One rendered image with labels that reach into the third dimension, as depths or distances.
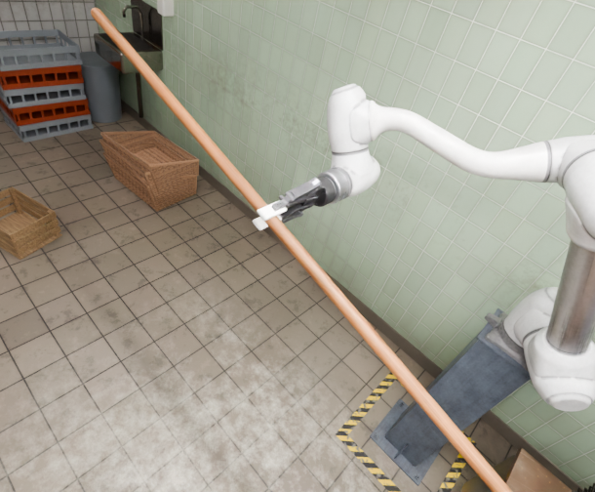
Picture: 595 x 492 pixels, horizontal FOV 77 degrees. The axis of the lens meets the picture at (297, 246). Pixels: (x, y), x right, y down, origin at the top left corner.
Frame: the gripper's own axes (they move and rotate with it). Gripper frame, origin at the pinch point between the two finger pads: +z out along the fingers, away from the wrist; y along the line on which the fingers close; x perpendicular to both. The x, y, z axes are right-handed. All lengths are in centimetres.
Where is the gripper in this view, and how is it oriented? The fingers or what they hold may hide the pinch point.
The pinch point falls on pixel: (269, 215)
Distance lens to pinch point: 87.5
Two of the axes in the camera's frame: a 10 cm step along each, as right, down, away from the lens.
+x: -6.3, -7.4, 2.4
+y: -3.6, 5.5, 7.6
